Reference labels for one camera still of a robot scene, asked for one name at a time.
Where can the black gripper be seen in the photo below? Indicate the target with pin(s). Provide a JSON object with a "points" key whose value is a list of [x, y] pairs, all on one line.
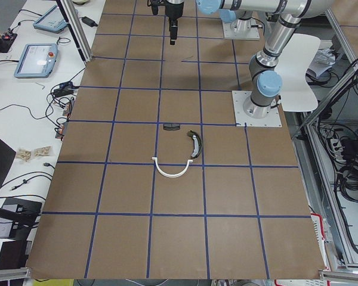
{"points": [[173, 12]]}

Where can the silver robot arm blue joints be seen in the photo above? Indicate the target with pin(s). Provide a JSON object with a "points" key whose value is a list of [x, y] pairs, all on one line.
{"points": [[290, 15]]}

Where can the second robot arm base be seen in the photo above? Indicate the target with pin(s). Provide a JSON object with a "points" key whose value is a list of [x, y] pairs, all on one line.
{"points": [[236, 21]]}

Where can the black power adapter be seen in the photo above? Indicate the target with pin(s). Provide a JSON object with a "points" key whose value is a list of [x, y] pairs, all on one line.
{"points": [[89, 22]]}

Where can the small black mesh part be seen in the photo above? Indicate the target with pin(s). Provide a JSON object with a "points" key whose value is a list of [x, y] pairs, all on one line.
{"points": [[171, 126]]}

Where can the far blue teach pendant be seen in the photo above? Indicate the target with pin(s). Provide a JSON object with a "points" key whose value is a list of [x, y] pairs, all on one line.
{"points": [[52, 21]]}

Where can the blue teach pendant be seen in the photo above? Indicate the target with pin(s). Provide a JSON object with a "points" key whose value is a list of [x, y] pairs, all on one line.
{"points": [[52, 21], [37, 60]]}

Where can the grey green curved part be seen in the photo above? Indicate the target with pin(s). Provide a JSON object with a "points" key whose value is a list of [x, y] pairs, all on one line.
{"points": [[198, 144]]}

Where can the black usb hub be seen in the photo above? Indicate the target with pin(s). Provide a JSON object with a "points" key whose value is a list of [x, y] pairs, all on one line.
{"points": [[65, 88]]}

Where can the white curved plastic part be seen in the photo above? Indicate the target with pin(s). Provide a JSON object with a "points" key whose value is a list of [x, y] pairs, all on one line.
{"points": [[172, 172]]}

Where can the near blue teach pendant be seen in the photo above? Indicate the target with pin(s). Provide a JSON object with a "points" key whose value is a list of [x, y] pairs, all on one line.
{"points": [[37, 60]]}

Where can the white plastic chair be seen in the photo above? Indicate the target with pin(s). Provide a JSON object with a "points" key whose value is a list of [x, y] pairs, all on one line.
{"points": [[297, 55]]}

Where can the bag of wooden pieces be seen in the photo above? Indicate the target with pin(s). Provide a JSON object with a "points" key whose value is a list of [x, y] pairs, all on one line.
{"points": [[23, 154]]}

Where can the black box device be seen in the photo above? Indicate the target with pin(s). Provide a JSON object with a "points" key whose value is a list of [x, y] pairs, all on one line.
{"points": [[18, 217]]}

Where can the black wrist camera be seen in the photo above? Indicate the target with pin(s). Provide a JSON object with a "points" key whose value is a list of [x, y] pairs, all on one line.
{"points": [[154, 5]]}

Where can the aluminium frame post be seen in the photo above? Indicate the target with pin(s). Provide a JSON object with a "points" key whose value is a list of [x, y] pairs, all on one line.
{"points": [[71, 18]]}

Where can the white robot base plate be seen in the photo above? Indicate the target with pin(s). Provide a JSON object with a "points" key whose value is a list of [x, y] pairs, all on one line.
{"points": [[247, 114]]}

